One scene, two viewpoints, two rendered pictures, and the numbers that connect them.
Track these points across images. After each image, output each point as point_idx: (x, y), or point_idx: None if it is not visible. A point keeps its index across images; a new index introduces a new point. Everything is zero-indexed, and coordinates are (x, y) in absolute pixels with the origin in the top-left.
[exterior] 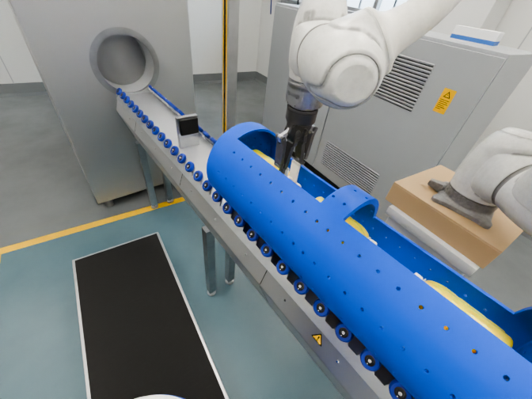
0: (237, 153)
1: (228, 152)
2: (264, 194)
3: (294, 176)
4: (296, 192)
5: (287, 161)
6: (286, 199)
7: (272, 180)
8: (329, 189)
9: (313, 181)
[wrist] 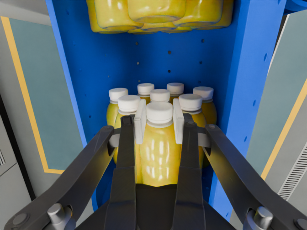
0: (227, 209)
1: (228, 218)
2: (263, 89)
3: (145, 109)
4: (264, 9)
5: (193, 135)
6: (275, 24)
7: (251, 103)
8: (70, 59)
9: (82, 99)
